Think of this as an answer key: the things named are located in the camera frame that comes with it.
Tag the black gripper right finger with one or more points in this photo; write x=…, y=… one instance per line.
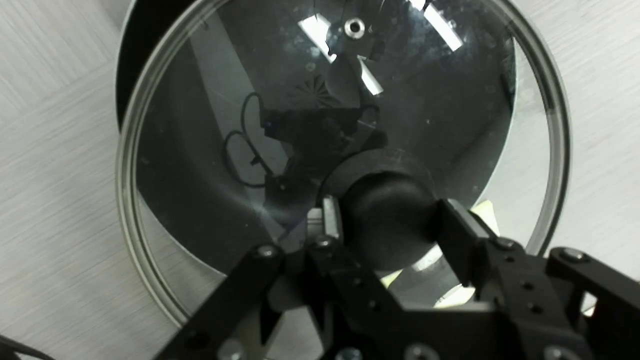
x=561, y=306

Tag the glass pot lid black knob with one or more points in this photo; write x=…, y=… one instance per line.
x=352, y=117

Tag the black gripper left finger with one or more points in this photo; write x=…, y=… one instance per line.
x=350, y=310

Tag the black cooking pot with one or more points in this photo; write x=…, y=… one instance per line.
x=159, y=87

